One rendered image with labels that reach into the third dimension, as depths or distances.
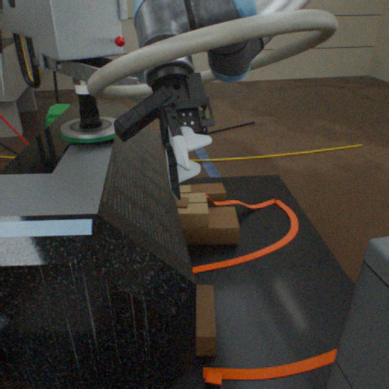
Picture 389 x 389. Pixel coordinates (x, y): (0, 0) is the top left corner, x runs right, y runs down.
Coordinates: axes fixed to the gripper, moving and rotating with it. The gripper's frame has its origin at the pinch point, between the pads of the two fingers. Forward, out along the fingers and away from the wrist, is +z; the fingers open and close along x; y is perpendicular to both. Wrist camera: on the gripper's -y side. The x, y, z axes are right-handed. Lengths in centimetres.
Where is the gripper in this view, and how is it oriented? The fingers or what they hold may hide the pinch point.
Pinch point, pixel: (178, 188)
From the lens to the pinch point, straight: 58.5
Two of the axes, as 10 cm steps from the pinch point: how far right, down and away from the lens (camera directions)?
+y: 9.7, -1.5, 1.7
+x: -1.2, 2.9, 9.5
